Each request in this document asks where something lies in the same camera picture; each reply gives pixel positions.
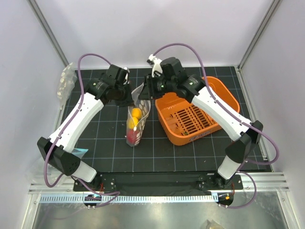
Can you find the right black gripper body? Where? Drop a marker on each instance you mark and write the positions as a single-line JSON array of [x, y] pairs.
[[158, 86]]

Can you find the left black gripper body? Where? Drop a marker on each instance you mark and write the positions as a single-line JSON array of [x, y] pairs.
[[124, 97]]

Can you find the yellow toy fruit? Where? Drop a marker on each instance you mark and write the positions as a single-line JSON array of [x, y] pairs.
[[132, 122], [136, 112]]

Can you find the clear polka dot zip bag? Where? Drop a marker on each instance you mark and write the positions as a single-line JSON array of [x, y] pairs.
[[145, 106]]

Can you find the red toy strawberry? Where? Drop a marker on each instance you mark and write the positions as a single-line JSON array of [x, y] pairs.
[[131, 136]]

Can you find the orange plastic basket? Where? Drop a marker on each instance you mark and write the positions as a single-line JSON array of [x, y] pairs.
[[182, 121]]

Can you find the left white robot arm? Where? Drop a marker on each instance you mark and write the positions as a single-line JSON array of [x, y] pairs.
[[56, 150]]

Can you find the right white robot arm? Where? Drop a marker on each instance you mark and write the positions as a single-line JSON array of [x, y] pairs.
[[244, 133]]

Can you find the spare polka dot bag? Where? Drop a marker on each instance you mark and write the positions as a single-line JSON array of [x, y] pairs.
[[67, 82]]

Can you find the crumpled clear blue-zip bag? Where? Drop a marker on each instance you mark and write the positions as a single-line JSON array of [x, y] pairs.
[[35, 173]]

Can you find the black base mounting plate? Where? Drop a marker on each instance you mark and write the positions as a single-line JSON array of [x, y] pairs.
[[136, 182]]

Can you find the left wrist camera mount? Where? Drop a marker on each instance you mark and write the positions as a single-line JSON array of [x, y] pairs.
[[126, 77]]

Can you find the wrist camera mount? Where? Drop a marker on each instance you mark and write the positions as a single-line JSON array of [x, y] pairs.
[[126, 77], [155, 63]]

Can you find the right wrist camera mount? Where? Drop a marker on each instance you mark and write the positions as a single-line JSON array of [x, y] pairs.
[[155, 63]]

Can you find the white slotted cable duct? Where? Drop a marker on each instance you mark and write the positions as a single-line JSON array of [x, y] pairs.
[[87, 198]]

